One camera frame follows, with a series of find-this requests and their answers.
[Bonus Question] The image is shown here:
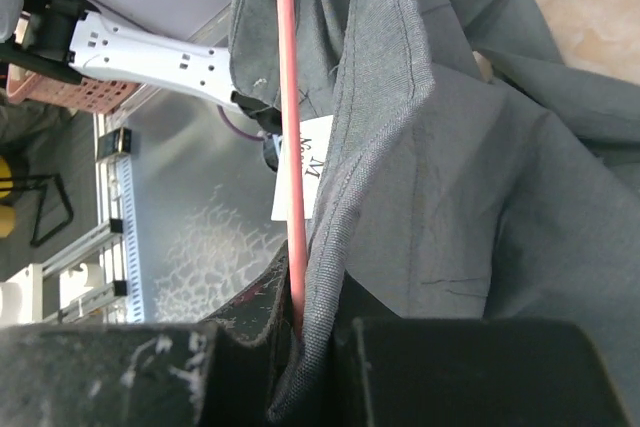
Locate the pink plastic basket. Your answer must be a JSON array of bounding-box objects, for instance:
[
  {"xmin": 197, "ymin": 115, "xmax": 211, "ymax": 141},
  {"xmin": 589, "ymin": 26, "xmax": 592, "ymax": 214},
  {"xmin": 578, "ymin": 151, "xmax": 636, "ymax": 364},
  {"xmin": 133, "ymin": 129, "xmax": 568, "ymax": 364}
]
[{"xmin": 6, "ymin": 64, "xmax": 139, "ymax": 114}]

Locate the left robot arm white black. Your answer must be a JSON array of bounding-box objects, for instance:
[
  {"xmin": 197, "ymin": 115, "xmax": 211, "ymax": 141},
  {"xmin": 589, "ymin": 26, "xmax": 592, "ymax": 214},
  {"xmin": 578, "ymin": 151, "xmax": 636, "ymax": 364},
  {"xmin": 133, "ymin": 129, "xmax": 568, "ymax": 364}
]
[{"xmin": 1, "ymin": 0, "xmax": 281, "ymax": 170}]

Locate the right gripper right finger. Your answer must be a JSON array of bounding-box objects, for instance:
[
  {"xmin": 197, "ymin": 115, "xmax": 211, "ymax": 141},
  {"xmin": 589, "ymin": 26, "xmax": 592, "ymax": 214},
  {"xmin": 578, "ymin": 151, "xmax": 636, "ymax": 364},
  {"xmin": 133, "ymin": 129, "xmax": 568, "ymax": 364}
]
[{"xmin": 320, "ymin": 278, "xmax": 629, "ymax": 426}]

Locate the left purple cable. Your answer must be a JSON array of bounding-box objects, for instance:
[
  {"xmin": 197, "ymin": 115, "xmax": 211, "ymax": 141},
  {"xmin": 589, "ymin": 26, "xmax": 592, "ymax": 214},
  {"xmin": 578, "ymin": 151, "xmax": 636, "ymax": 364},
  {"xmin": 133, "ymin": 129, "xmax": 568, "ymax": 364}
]
[{"xmin": 217, "ymin": 104, "xmax": 271, "ymax": 144}]

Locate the grey shirt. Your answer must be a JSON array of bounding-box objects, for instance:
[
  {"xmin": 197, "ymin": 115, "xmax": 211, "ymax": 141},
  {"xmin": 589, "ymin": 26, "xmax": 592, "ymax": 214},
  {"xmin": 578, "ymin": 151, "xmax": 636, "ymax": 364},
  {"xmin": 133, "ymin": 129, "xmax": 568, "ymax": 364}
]
[{"xmin": 227, "ymin": 0, "xmax": 640, "ymax": 423}]

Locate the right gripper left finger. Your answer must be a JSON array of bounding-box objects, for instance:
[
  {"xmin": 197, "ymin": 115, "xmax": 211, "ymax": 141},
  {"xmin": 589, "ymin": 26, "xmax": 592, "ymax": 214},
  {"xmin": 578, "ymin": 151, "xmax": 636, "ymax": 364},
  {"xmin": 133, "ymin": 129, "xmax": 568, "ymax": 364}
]
[{"xmin": 1, "ymin": 249, "xmax": 289, "ymax": 426}]

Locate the pink hanger of grey shirt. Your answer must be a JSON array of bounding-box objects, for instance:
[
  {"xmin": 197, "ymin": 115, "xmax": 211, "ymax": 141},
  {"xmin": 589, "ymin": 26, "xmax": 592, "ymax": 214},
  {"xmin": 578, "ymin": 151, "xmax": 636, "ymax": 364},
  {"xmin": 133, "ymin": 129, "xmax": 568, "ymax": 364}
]
[{"xmin": 276, "ymin": 0, "xmax": 307, "ymax": 338}]

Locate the white cable duct strip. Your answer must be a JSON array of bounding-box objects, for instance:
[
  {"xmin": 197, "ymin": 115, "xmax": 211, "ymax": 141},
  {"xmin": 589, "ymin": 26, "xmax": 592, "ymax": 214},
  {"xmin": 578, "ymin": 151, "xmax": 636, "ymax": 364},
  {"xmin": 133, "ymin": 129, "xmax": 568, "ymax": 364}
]
[{"xmin": 117, "ymin": 157, "xmax": 145, "ymax": 323}]

